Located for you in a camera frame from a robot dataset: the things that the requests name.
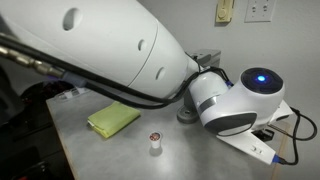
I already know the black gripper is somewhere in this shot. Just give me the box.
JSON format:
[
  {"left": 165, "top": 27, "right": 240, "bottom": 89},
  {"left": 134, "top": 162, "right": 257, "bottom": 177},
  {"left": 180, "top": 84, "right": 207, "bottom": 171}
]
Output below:
[{"left": 252, "top": 129, "right": 274, "bottom": 141}]

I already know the white coffee pod cup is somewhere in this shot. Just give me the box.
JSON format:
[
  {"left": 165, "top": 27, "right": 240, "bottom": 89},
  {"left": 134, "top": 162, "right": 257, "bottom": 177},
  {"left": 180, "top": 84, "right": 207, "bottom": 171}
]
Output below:
[{"left": 149, "top": 131, "right": 162, "bottom": 149}]

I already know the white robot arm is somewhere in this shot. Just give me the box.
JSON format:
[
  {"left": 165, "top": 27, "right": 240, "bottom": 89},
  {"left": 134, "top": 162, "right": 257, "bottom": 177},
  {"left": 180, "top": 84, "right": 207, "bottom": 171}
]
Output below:
[{"left": 0, "top": 0, "right": 286, "bottom": 142}]

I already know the grey pod coffee maker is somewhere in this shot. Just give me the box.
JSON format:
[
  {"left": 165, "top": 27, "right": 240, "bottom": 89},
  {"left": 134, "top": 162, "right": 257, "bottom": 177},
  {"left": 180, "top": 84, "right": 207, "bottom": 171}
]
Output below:
[{"left": 177, "top": 49, "right": 221, "bottom": 124}]

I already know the folded yellow-green cloth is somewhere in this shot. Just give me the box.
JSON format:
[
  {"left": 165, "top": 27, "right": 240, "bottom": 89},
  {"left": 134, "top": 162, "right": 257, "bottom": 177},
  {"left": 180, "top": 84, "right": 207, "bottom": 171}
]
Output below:
[{"left": 88, "top": 101, "right": 140, "bottom": 138}]

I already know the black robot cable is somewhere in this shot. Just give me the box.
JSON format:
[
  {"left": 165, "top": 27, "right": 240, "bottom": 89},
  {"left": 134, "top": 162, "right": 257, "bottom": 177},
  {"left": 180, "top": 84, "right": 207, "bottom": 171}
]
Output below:
[{"left": 0, "top": 33, "right": 318, "bottom": 166}]

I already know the white wall switch plate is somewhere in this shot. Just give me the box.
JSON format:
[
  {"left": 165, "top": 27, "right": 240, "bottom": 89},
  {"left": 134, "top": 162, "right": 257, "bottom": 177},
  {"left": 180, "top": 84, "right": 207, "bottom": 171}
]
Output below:
[{"left": 244, "top": 0, "right": 277, "bottom": 23}]

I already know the beige wall thermostat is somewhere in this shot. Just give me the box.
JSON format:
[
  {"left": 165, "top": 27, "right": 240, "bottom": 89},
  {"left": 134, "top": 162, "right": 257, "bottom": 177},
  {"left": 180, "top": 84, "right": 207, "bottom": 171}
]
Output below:
[{"left": 216, "top": 0, "right": 234, "bottom": 23}]

